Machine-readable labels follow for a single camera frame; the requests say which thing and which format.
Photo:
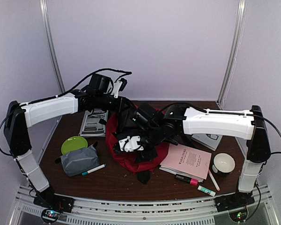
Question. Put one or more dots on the white dark bowl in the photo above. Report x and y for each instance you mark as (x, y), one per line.
(223, 164)

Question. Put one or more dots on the right aluminium corner post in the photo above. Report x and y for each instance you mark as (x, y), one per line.
(236, 42)

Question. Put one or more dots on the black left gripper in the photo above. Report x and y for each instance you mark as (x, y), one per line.
(122, 100)

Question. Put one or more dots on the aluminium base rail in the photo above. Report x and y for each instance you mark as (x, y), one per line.
(194, 211)

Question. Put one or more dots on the teal white marker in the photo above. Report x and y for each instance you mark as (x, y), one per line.
(94, 169)

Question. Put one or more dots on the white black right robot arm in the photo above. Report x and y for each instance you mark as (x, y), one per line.
(185, 119)

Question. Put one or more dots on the pink Warm Chord book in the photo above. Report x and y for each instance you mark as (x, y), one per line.
(187, 161)

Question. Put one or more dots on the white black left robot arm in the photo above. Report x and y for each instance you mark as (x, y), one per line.
(100, 93)

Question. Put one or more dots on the black white magazine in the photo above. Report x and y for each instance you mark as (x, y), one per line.
(93, 123)

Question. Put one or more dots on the pink white pen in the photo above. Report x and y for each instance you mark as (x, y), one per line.
(213, 180)

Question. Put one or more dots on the pink black highlighter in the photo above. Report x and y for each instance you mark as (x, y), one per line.
(185, 179)

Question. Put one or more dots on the red student backpack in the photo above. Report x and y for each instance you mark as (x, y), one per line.
(126, 160)

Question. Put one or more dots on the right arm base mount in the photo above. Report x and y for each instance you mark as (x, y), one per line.
(233, 201)

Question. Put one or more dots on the aluminium corner post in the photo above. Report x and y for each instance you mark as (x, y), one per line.
(236, 42)
(50, 42)

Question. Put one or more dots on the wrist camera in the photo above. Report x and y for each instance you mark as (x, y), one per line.
(128, 144)
(118, 87)

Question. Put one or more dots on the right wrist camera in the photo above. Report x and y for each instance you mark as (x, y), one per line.
(128, 144)

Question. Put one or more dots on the grey pencil pouch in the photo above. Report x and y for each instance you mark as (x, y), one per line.
(79, 161)

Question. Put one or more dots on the green white glue stick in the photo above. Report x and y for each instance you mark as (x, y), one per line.
(206, 191)

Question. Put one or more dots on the green plate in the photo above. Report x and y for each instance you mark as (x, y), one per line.
(73, 143)

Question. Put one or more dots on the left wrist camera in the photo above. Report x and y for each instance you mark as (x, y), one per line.
(118, 87)

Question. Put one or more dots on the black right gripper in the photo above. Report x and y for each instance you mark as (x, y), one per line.
(148, 156)

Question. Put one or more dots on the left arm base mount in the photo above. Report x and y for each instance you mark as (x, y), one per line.
(59, 203)

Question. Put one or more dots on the left aluminium corner post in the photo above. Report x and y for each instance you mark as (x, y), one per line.
(50, 42)

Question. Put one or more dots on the grey Great Gatsby book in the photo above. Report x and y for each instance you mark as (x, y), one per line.
(208, 140)

